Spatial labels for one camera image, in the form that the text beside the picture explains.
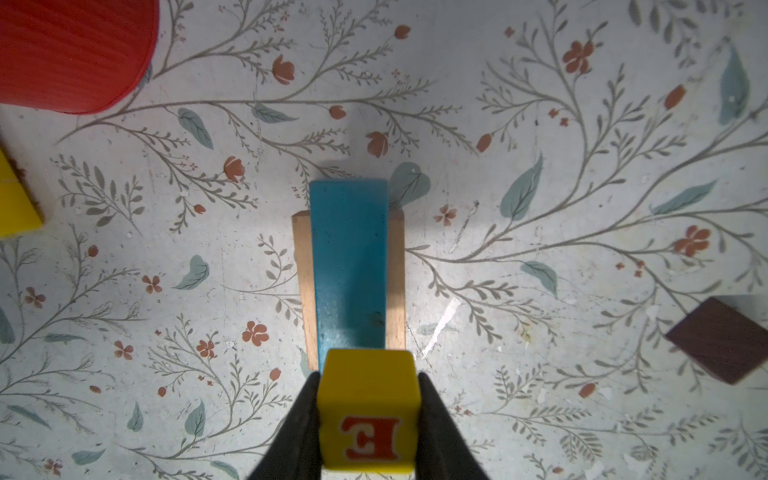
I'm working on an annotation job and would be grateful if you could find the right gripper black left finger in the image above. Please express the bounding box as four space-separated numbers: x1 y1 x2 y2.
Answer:
248 372 323 480

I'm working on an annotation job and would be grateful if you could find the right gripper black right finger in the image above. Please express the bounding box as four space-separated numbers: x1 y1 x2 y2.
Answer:
415 372 489 480

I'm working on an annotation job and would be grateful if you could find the small yellow cube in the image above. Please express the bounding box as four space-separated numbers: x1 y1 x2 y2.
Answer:
317 349 422 474

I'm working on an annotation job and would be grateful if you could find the natural wood block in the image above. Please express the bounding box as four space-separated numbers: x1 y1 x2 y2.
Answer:
291 210 319 371
386 210 406 350

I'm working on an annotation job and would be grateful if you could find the teal block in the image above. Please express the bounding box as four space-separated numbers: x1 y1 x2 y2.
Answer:
310 179 389 369

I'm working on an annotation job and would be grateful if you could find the small brown block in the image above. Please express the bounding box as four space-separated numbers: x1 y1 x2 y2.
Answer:
665 297 767 385

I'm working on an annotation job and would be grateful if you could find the yellow highlighter on table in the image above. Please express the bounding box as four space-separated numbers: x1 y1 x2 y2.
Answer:
0 153 43 239

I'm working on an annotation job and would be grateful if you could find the red pencil cup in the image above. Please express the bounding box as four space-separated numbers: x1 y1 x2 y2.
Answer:
1 0 160 115

